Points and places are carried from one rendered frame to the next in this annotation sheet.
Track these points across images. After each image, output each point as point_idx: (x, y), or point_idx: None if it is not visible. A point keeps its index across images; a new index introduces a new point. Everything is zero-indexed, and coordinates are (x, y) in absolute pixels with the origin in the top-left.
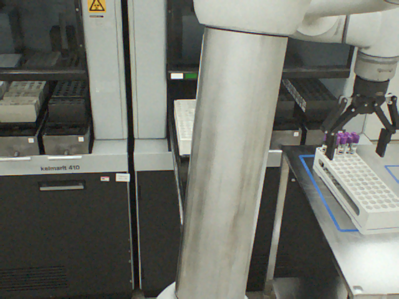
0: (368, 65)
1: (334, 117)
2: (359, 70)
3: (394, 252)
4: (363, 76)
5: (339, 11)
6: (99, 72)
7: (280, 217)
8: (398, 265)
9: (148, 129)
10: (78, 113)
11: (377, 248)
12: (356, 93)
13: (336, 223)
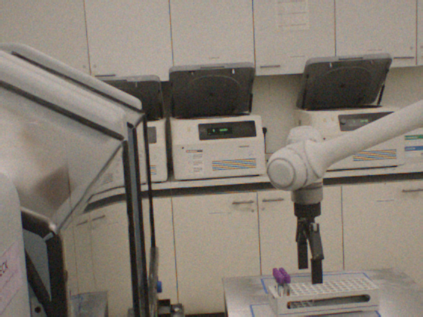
0: (320, 190)
1: (321, 241)
2: (315, 197)
3: (396, 302)
4: (319, 200)
5: (390, 138)
6: None
7: None
8: (410, 303)
9: None
10: None
11: (396, 306)
12: (314, 217)
13: (370, 316)
